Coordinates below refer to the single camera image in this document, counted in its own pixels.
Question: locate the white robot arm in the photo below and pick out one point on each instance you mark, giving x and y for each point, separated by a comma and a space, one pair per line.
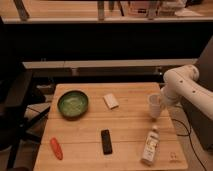
182, 82

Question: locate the green ceramic bowl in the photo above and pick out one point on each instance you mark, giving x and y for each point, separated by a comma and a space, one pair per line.
73, 104

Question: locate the white rectangular box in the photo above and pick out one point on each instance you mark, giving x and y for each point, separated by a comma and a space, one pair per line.
110, 101

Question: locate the black remote control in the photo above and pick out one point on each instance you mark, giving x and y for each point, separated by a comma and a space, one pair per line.
106, 142

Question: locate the clear plastic bottle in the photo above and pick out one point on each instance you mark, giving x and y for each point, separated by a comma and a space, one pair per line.
150, 146

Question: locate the orange carrot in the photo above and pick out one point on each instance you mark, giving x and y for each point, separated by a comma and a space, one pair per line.
56, 148

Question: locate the black office chair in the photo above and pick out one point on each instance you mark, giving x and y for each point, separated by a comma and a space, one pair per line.
14, 125

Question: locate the wooden shelf rail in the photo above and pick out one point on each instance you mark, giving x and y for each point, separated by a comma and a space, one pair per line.
107, 63

